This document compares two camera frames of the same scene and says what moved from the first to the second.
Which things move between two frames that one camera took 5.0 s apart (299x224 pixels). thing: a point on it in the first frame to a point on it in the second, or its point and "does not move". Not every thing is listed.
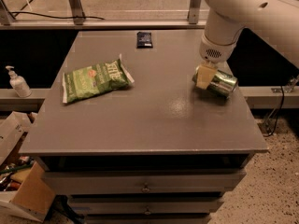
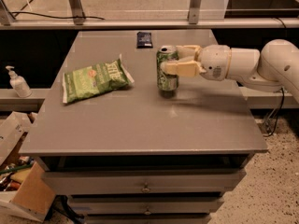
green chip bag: [93, 79] does not move
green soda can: [222, 83] to [166, 81]
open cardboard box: [25, 187] does not move
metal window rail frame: [74, 16] does not move
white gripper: [215, 51] to [214, 61]
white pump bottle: [19, 83] does not move
